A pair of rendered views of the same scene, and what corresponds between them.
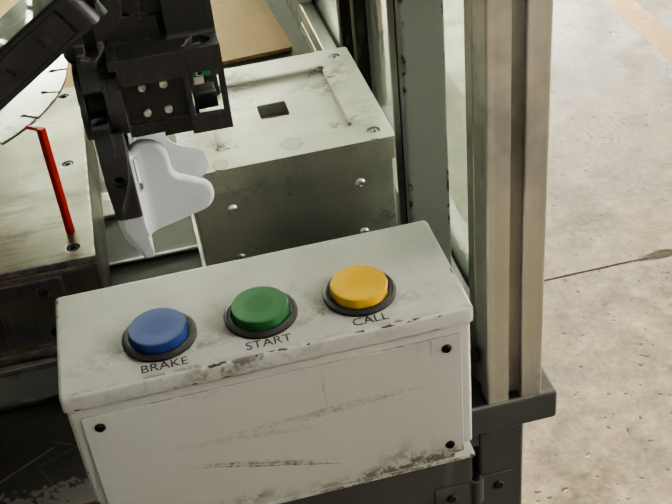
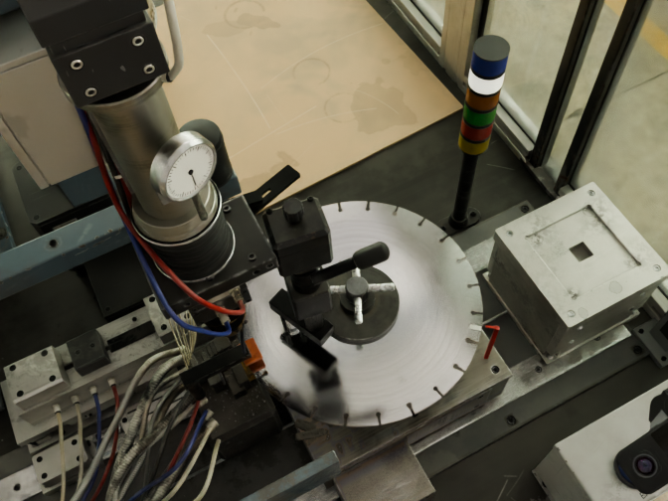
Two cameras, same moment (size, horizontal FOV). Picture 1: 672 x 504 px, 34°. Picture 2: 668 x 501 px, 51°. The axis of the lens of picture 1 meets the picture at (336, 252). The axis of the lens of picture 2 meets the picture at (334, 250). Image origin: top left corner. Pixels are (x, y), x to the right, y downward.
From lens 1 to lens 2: 0.81 m
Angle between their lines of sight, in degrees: 25
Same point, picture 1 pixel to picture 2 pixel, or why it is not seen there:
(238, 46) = (426, 109)
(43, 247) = (477, 372)
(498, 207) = not seen: outside the picture
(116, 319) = (601, 457)
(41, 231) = not seen: hidden behind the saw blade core
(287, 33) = (450, 90)
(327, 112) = (616, 250)
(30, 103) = (468, 298)
